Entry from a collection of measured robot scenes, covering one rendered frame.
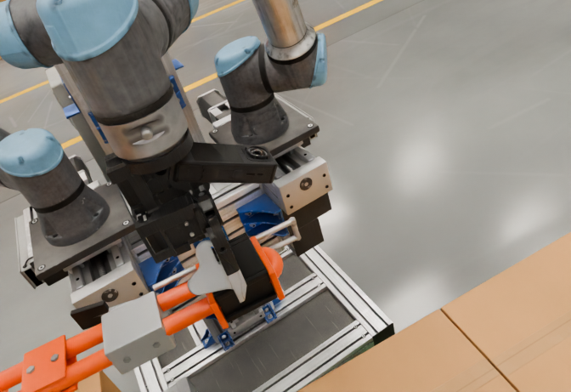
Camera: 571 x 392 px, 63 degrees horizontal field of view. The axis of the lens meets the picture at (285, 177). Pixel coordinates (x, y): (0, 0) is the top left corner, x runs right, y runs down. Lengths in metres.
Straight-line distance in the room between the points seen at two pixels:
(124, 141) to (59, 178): 0.64
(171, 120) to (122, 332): 0.27
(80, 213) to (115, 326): 0.53
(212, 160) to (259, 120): 0.67
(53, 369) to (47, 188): 0.52
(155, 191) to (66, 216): 0.62
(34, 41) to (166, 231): 0.24
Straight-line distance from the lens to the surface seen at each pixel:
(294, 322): 1.79
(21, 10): 0.57
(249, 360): 1.76
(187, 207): 0.48
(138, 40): 0.41
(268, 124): 1.14
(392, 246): 2.23
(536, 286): 1.42
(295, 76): 1.05
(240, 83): 1.09
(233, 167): 0.48
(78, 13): 0.40
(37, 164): 1.04
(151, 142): 0.43
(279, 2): 0.94
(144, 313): 0.60
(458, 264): 2.15
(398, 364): 1.27
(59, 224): 1.11
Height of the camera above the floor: 1.65
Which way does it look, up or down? 37 degrees down
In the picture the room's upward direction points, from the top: 17 degrees counter-clockwise
